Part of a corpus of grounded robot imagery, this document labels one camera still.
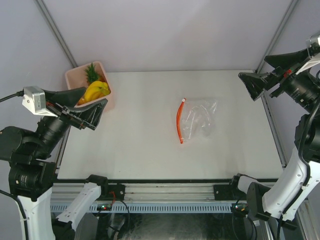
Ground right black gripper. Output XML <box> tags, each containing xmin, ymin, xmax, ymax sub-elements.
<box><xmin>240</xmin><ymin>45</ymin><xmax>320</xmax><ymax>113</ymax></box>

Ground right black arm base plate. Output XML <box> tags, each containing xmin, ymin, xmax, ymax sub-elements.
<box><xmin>213</xmin><ymin>184</ymin><xmax>240</xmax><ymax>201</ymax></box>

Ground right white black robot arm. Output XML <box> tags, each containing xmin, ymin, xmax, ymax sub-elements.
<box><xmin>229</xmin><ymin>45</ymin><xmax>320</xmax><ymax>229</ymax></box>

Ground right black camera cable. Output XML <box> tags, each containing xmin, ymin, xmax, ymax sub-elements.
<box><xmin>298</xmin><ymin>99</ymin><xmax>320</xmax><ymax>191</ymax></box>

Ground fake pineapple green crown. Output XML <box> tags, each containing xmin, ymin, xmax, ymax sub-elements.
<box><xmin>84</xmin><ymin>62</ymin><xmax>104</xmax><ymax>85</ymax></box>

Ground clear zip top bag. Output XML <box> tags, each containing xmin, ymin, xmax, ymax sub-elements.
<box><xmin>176</xmin><ymin>97</ymin><xmax>218</xmax><ymax>144</ymax></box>

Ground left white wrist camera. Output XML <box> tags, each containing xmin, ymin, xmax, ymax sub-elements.
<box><xmin>22</xmin><ymin>86</ymin><xmax>57</xmax><ymax>117</ymax></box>

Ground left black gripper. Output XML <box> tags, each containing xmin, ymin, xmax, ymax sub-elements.
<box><xmin>34</xmin><ymin>85</ymin><xmax>108</xmax><ymax>157</ymax></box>

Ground fake orange carrot pieces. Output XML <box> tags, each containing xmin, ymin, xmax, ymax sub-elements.
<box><xmin>77</xmin><ymin>98</ymin><xmax>87</xmax><ymax>106</ymax></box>

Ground aluminium rail frame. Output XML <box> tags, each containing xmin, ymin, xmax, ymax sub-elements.
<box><xmin>51</xmin><ymin>181</ymin><xmax>278</xmax><ymax>203</ymax></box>

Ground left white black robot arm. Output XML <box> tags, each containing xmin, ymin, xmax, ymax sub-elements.
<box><xmin>0</xmin><ymin>86</ymin><xmax>110</xmax><ymax>240</ymax></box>

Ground yellow fake banana bunch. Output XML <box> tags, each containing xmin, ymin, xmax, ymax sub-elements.
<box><xmin>84</xmin><ymin>80</ymin><xmax>111</xmax><ymax>103</ymax></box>

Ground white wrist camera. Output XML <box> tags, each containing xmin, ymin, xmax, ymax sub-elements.
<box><xmin>22</xmin><ymin>86</ymin><xmax>57</xmax><ymax>117</ymax></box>
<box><xmin>294</xmin><ymin>34</ymin><xmax>320</xmax><ymax>76</ymax></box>

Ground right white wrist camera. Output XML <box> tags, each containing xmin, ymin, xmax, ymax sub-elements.
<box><xmin>294</xmin><ymin>34</ymin><xmax>320</xmax><ymax>76</ymax></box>

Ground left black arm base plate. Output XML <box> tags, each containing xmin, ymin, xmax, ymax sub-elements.
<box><xmin>98</xmin><ymin>183</ymin><xmax>126</xmax><ymax>201</ymax></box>

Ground grey slotted cable duct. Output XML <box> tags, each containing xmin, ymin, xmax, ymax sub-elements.
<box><xmin>49</xmin><ymin>201</ymin><xmax>233</xmax><ymax>215</ymax></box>

